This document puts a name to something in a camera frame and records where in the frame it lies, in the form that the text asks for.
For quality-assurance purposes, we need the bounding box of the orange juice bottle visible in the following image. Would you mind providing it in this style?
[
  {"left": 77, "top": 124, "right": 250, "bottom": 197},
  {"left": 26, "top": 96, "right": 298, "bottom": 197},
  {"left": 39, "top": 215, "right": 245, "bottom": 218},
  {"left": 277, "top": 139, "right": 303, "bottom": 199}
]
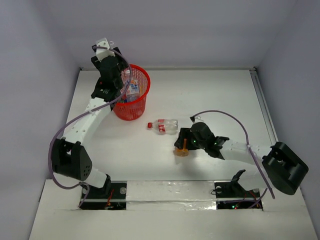
[{"left": 173, "top": 138, "right": 189, "bottom": 157}]

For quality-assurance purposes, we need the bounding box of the white orange label bottle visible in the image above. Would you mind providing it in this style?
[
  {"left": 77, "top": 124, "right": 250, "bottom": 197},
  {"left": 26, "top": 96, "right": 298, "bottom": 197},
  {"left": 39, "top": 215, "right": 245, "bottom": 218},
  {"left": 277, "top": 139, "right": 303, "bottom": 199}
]
[{"left": 124, "top": 75, "right": 140, "bottom": 103}]

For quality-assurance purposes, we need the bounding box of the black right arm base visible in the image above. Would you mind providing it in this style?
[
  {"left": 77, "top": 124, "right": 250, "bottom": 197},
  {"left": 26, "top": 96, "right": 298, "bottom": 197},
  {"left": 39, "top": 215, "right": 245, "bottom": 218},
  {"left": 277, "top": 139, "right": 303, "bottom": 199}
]
[{"left": 210, "top": 169, "right": 263, "bottom": 210}]

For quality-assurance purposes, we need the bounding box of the aluminium rail on right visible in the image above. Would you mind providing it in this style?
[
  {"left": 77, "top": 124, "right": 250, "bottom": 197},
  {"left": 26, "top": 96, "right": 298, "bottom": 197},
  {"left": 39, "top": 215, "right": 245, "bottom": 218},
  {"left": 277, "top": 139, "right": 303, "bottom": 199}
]
[{"left": 249, "top": 68, "right": 278, "bottom": 146}]

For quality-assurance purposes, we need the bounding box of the red mesh plastic bin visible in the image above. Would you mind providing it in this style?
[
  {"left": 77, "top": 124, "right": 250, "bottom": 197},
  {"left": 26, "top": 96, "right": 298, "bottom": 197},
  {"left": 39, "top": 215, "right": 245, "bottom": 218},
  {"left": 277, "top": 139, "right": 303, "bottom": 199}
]
[{"left": 113, "top": 64, "right": 151, "bottom": 121}]

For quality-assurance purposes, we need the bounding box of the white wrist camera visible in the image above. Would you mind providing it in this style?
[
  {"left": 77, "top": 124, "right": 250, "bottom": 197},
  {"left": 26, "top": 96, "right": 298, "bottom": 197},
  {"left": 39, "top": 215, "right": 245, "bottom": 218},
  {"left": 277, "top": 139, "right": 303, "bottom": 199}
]
[
  {"left": 190, "top": 115, "right": 201, "bottom": 123},
  {"left": 92, "top": 37, "right": 116, "bottom": 62}
]

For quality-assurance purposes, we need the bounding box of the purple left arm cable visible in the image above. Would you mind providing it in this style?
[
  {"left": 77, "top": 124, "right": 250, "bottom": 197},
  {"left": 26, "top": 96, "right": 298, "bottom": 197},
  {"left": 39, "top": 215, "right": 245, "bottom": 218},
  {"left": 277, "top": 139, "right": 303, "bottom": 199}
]
[{"left": 48, "top": 46, "right": 133, "bottom": 208}]

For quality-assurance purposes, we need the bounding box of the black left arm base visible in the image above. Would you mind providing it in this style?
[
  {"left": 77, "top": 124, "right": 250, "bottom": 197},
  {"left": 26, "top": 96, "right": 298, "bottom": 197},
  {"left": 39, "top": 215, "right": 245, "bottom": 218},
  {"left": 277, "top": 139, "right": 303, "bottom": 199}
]
[{"left": 80, "top": 181, "right": 127, "bottom": 211}]

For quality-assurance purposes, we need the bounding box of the red label cola bottle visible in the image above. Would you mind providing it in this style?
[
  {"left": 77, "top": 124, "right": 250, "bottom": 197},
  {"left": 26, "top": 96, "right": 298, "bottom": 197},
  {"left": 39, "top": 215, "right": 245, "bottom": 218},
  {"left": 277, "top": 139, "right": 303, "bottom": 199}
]
[{"left": 147, "top": 118, "right": 179, "bottom": 134}]

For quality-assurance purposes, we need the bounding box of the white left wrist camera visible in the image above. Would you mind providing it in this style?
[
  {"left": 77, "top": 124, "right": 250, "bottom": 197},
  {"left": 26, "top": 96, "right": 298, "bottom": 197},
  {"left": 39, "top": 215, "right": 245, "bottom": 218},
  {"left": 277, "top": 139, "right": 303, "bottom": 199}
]
[{"left": 92, "top": 37, "right": 116, "bottom": 62}]

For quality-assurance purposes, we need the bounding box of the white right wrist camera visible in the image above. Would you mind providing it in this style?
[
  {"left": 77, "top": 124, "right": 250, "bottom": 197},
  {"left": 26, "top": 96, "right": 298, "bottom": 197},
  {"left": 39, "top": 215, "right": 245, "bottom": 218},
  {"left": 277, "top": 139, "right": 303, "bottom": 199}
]
[{"left": 190, "top": 115, "right": 201, "bottom": 123}]

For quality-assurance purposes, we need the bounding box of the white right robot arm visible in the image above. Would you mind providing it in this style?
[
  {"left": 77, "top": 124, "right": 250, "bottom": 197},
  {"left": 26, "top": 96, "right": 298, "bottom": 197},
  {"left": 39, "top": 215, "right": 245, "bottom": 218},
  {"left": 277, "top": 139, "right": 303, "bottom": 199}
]
[{"left": 174, "top": 122, "right": 309, "bottom": 196}]

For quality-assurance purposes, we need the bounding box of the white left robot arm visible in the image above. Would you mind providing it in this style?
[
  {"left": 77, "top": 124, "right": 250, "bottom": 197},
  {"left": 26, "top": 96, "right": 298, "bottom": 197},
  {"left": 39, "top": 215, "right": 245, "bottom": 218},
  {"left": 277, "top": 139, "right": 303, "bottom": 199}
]
[{"left": 48, "top": 53, "right": 130, "bottom": 198}]

